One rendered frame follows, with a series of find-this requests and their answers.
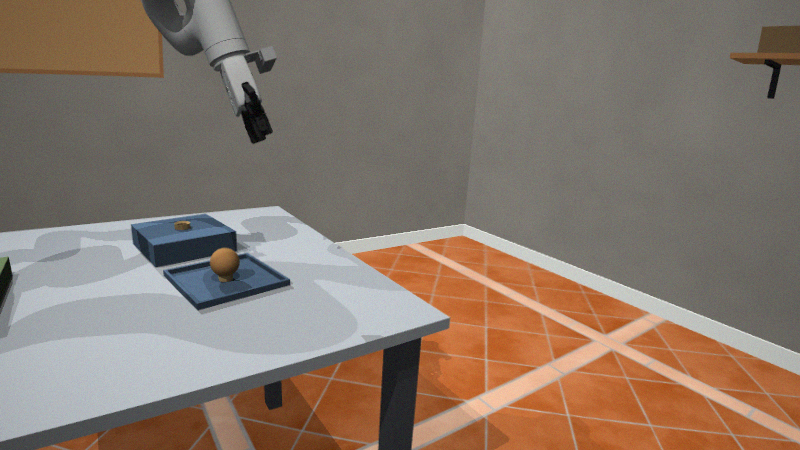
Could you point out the blue square tray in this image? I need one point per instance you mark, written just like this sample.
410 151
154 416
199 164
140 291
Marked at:
201 283

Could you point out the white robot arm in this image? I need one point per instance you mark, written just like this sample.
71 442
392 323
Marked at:
211 24

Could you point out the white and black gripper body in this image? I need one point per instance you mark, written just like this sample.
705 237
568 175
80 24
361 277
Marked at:
235 71

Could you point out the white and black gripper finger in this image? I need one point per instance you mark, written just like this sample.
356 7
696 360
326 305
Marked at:
259 120
250 130

